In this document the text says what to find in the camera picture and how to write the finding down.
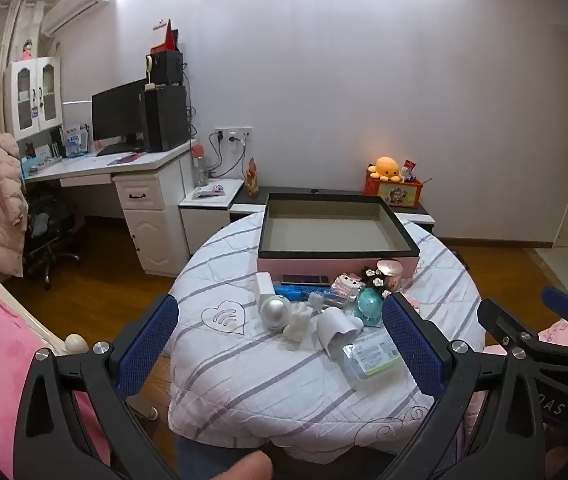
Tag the white slipper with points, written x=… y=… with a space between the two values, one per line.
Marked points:
x=145 y=412

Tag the white desk with drawers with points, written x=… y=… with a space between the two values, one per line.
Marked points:
x=89 y=165

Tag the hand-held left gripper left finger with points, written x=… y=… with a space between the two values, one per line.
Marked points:
x=146 y=345

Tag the white cup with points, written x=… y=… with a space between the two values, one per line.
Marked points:
x=336 y=330

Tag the silvery white sphere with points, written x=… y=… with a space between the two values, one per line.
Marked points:
x=275 y=312

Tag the clear package with green label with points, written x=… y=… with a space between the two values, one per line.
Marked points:
x=371 y=360

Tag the black keyboard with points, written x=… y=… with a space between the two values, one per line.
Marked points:
x=114 y=150

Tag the bottle with orange cap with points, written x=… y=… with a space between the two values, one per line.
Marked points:
x=200 y=167

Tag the white wall outlet strip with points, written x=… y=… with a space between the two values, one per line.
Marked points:
x=234 y=134

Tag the orange figurine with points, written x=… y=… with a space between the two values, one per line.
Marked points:
x=252 y=177

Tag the dark blue flat case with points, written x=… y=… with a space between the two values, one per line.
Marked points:
x=306 y=279

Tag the black speaker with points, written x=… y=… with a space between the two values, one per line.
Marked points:
x=169 y=67

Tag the white figurine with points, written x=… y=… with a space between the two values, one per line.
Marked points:
x=298 y=327

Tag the black office chair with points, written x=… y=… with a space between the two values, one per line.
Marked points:
x=49 y=220

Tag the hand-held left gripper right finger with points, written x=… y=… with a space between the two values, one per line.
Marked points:
x=411 y=345

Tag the white cube box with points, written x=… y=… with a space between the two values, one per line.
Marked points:
x=265 y=287

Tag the blue white box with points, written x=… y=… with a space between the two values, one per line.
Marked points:
x=75 y=140

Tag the clear glass bottle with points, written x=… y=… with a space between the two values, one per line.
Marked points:
x=316 y=301

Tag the blue desk organizer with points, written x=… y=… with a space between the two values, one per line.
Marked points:
x=39 y=165

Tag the flower decorated round tin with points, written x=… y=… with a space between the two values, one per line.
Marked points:
x=376 y=277

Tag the low white cabinet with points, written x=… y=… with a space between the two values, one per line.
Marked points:
x=204 y=220

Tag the red notebook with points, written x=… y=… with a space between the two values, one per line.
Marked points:
x=123 y=159

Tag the pink box with black rim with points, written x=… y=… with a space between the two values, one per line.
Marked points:
x=314 y=266

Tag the black computer tower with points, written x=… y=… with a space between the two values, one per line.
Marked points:
x=166 y=117

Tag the black computer monitor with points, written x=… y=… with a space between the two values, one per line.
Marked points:
x=119 y=110

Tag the white glass door cabinet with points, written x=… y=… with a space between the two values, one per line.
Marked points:
x=34 y=110

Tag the orange octopus plush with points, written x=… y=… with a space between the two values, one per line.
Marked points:
x=386 y=167

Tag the teal ball in clear case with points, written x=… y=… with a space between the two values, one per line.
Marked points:
x=368 y=305

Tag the red toy box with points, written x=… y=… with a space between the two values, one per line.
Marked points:
x=393 y=194

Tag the cream bed frame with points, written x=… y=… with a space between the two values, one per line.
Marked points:
x=75 y=344

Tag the small pink doll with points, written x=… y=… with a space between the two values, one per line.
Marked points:
x=27 y=50

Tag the rose gold round jar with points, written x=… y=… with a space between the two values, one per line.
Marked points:
x=391 y=270

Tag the pink white hair clips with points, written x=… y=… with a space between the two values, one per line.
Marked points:
x=346 y=285

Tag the person's left hand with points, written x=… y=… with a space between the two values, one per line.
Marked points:
x=244 y=467

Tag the red paper bag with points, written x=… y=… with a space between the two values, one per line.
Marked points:
x=169 y=37

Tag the pink puffer coat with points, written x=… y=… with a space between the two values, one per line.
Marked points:
x=1 y=200

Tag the small red toys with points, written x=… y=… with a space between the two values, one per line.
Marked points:
x=408 y=170

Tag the white striped quilt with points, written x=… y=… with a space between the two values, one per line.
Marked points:
x=244 y=385

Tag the blue tube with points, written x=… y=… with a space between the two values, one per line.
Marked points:
x=294 y=291

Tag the white air conditioner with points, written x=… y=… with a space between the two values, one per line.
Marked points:
x=76 y=7

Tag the pink pouch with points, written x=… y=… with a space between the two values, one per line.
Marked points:
x=211 y=191

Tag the cream desk lamp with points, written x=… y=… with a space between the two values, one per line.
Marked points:
x=150 y=72

